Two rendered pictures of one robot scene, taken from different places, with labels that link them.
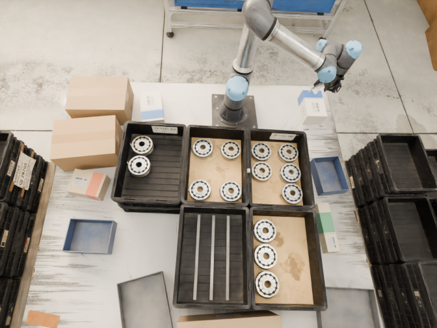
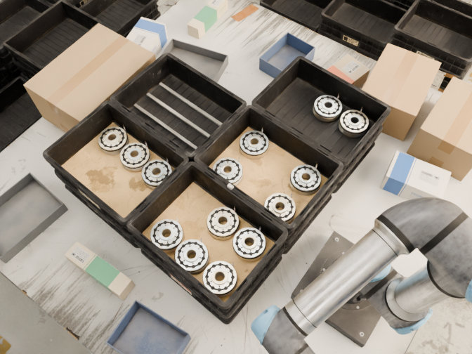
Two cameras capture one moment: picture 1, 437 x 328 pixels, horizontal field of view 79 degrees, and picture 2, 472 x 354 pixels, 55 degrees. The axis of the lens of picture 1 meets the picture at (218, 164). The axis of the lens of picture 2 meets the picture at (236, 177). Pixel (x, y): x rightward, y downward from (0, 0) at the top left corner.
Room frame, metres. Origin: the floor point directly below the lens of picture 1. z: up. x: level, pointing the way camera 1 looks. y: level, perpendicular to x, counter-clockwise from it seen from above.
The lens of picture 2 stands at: (1.03, -0.58, 2.19)
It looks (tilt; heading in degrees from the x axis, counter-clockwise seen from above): 60 degrees down; 139
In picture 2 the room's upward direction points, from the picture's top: 1 degrees counter-clockwise
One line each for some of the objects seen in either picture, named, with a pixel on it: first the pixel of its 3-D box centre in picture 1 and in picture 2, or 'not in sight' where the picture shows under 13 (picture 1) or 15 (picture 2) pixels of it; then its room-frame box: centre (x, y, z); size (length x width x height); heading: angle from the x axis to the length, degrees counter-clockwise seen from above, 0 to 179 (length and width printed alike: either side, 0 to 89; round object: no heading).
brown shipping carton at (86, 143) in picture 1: (89, 143); (395, 91); (0.54, 0.68, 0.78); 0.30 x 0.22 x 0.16; 108
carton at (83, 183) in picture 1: (89, 185); (344, 77); (0.34, 0.62, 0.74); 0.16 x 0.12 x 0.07; 90
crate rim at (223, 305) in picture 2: (279, 166); (206, 229); (0.55, -0.29, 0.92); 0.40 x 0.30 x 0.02; 9
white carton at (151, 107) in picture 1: (152, 110); (414, 180); (0.84, 0.43, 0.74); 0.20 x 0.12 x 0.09; 20
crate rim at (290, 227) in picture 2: (216, 163); (267, 164); (0.50, 0.01, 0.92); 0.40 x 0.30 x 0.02; 9
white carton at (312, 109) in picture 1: (311, 106); not in sight; (1.08, -0.50, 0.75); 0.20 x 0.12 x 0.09; 12
